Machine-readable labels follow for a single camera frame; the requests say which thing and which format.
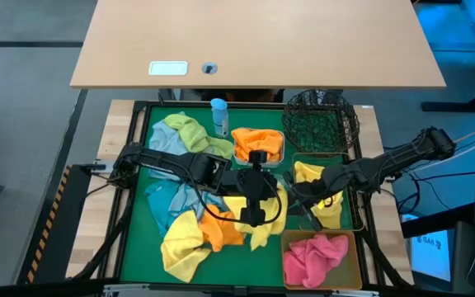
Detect green table mat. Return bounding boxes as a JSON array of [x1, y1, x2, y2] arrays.
[[120, 106, 364, 288]]

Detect black table frame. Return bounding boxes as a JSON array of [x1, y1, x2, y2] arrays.
[[96, 100, 387, 297]]

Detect blue spray bottle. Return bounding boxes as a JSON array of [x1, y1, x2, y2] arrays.
[[209, 97, 230, 139]]

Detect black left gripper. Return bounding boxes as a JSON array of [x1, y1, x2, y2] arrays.
[[231, 150, 280, 228]]

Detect tan plastic bin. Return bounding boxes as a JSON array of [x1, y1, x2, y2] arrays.
[[280, 229, 364, 291]]

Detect gold wire rectangular basket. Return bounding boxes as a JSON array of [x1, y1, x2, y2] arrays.
[[291, 152, 365, 232]]

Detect light wooden desk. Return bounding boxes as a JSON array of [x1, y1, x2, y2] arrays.
[[68, 0, 448, 91]]

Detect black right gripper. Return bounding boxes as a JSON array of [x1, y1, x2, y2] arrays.
[[282, 169, 348, 232]]

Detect turquoise microfiber towel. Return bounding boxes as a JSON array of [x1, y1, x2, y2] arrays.
[[143, 180, 181, 238]]

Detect black hazard striped plate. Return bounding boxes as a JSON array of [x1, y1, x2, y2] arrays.
[[14, 163, 94, 285]]

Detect white rectangular desk plate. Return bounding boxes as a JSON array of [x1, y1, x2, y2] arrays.
[[148, 60, 190, 77]]

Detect pink microfiber towel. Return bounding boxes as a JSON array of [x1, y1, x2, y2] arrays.
[[282, 238, 337, 290], [315, 233, 350, 265]]

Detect white plastic bin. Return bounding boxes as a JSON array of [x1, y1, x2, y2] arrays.
[[231, 127, 286, 168]]

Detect pale blue microfiber towel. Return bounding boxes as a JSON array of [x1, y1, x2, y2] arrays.
[[167, 182, 228, 219]]

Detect white labelled box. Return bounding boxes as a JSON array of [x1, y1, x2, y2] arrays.
[[409, 213, 454, 282]]

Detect white cable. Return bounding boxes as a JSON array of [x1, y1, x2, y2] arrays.
[[410, 130, 475, 174]]

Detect pale mint microfiber towel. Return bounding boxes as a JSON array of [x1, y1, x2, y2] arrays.
[[148, 119, 191, 182]]

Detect black round wire basket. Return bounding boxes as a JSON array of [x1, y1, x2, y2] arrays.
[[281, 88, 361, 154]]

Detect black desk foot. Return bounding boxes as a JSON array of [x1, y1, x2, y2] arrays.
[[421, 80, 475, 114]]

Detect lime green microfiber towel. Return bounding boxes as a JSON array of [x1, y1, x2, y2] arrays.
[[206, 137, 236, 160], [162, 112, 212, 154]]

